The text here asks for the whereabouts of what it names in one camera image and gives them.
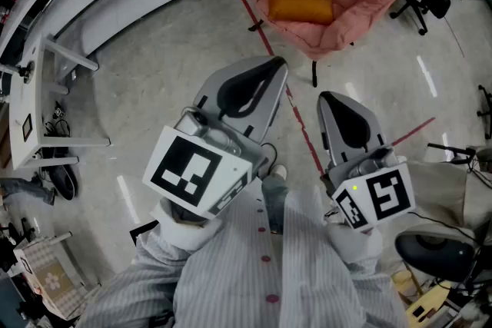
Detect person's right forearm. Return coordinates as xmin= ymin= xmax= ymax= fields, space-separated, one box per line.
xmin=326 ymin=220 xmax=389 ymax=281

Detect small black framed tag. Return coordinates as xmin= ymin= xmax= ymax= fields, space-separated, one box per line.
xmin=22 ymin=113 xmax=34 ymax=143

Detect beige cloth cover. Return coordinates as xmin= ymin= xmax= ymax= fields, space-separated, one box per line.
xmin=401 ymin=159 xmax=492 ymax=266

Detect white side table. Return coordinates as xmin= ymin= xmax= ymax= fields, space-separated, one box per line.
xmin=8 ymin=33 xmax=113 ymax=171

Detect checkered box with flower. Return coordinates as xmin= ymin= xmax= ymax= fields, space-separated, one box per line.
xmin=13 ymin=232 xmax=91 ymax=320

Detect grey chair with black frame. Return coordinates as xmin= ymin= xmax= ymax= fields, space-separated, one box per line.
xmin=427 ymin=141 xmax=492 ymax=176

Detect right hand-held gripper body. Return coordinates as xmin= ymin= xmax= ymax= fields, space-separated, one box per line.
xmin=322 ymin=144 xmax=417 ymax=234

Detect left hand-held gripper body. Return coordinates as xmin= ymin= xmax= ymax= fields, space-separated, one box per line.
xmin=142 ymin=107 xmax=271 ymax=220

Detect black grey domed device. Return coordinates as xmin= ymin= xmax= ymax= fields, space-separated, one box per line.
xmin=394 ymin=223 xmax=484 ymax=283

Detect person's jeans legs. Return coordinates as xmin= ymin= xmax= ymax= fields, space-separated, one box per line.
xmin=261 ymin=174 xmax=290 ymax=235

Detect orange cushion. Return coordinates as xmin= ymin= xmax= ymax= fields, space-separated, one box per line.
xmin=267 ymin=0 xmax=334 ymax=26

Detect black cable bundle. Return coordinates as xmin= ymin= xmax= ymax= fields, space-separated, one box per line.
xmin=41 ymin=99 xmax=72 ymax=139

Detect black oval pad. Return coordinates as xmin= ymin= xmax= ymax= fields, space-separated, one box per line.
xmin=49 ymin=159 xmax=80 ymax=201

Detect person's left forearm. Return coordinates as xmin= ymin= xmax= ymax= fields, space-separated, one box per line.
xmin=130 ymin=198 xmax=226 ymax=281

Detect light wooden frame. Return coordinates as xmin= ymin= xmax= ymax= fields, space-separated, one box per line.
xmin=391 ymin=268 xmax=453 ymax=322

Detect black round knob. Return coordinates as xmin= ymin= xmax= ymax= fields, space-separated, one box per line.
xmin=18 ymin=60 xmax=36 ymax=84

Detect person's striped white shirt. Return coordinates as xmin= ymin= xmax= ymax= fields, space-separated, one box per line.
xmin=76 ymin=178 xmax=409 ymax=328

